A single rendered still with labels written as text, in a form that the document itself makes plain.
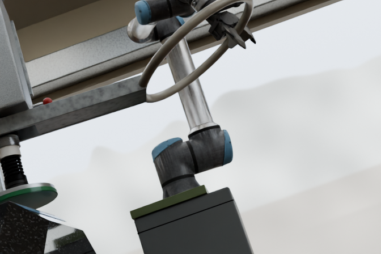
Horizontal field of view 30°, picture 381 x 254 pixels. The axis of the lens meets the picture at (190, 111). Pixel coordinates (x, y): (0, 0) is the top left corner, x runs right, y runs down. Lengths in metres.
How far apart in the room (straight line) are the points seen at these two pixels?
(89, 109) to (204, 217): 0.80
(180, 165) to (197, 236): 0.35
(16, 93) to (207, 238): 1.02
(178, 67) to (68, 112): 1.03
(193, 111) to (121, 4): 4.66
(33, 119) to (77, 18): 5.56
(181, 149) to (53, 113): 0.95
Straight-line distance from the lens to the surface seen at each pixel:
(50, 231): 1.97
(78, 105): 2.19
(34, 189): 2.10
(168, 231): 2.82
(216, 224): 2.79
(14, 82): 2.20
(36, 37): 7.78
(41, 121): 2.19
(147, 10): 2.62
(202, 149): 3.01
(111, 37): 7.19
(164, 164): 3.00
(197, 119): 3.07
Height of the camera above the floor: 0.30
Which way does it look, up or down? 18 degrees up
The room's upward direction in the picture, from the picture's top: 19 degrees counter-clockwise
